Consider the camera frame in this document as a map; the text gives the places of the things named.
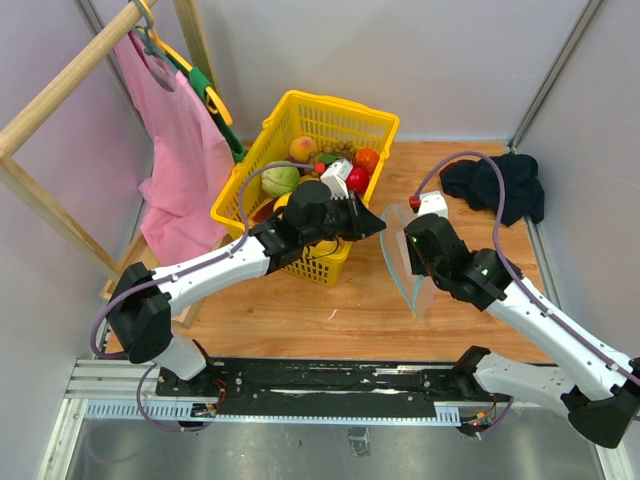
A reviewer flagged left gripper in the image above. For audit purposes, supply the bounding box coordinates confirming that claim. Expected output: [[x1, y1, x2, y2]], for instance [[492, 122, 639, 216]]
[[303, 189, 387, 246]]

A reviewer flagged clear zip top bag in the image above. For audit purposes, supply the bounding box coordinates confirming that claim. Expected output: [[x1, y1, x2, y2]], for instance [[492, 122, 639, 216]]
[[380, 204, 436, 322]]

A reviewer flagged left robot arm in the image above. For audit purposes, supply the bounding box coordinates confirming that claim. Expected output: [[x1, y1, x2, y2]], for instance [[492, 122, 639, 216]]
[[106, 181, 386, 396]]

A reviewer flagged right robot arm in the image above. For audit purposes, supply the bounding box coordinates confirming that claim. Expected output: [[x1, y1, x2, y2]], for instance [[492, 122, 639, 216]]
[[404, 214, 639, 449]]

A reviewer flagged red apple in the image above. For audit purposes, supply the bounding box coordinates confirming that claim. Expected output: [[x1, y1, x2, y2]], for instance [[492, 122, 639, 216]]
[[345, 166, 369, 197]]

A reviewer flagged orange persimmon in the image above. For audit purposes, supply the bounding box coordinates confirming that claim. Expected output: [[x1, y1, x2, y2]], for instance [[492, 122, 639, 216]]
[[353, 148, 380, 175]]

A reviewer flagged dark navy cloth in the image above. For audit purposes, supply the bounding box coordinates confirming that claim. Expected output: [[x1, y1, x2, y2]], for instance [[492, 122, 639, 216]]
[[439, 153, 545, 227]]

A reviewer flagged green grapes bunch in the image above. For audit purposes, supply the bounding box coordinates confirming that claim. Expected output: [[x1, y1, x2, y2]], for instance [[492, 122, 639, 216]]
[[309, 142, 356, 165]]

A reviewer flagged green cabbage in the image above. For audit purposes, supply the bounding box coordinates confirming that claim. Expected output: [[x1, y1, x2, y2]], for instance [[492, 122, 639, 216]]
[[261, 167, 300, 198]]

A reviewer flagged peach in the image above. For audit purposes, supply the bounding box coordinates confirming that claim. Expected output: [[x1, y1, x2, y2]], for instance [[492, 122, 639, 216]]
[[289, 136, 317, 163]]

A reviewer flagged yellow plastic basket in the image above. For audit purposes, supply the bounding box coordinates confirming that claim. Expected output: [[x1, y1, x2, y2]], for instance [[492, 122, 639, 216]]
[[211, 90, 399, 286]]

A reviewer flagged pink shirt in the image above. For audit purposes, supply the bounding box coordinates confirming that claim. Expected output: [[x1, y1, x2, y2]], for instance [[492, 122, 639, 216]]
[[115, 32, 234, 265]]

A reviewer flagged yellow hanger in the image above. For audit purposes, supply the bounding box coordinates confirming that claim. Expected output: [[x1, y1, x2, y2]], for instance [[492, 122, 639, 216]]
[[134, 0, 233, 126]]

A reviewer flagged green garment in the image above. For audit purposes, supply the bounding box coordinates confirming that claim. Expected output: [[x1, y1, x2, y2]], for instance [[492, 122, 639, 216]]
[[166, 48, 246, 163]]

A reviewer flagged grey hanger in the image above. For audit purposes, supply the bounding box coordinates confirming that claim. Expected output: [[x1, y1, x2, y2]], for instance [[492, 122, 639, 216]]
[[132, 26, 178, 92]]

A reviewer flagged wooden clothes rack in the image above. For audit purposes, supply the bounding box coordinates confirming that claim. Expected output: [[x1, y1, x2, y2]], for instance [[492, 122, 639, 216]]
[[1, 1, 217, 328]]

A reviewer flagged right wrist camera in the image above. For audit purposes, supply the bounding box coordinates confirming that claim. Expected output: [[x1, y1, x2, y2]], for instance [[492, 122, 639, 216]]
[[409, 191, 448, 218]]

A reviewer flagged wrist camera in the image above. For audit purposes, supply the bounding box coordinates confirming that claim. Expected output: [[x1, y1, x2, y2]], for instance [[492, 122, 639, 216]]
[[313, 158, 353, 199], [409, 191, 448, 218]]

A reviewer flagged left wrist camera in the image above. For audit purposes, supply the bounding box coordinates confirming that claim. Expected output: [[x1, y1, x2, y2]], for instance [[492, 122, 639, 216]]
[[313, 158, 353, 199]]

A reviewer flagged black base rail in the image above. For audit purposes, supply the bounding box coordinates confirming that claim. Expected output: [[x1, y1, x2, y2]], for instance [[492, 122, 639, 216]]
[[156, 357, 493, 421]]

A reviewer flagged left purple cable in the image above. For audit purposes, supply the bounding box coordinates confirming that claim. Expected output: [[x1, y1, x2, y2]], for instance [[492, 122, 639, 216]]
[[89, 159, 316, 432]]

